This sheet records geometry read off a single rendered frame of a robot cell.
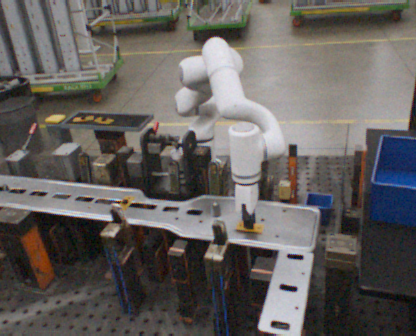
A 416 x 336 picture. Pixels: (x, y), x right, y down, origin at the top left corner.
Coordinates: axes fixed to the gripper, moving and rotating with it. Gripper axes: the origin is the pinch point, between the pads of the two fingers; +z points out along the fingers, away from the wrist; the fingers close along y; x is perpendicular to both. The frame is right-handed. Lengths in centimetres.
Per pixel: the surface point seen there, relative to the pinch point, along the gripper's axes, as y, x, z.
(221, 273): 19.9, -3.4, 3.8
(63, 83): -313, -311, 75
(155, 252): -0.2, -35.6, 19.8
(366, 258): 9.5, 33.8, 0.4
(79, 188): -11, -70, 3
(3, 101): -175, -266, 41
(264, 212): -9.0, 2.7, 3.3
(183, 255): 13.5, -17.5, 5.6
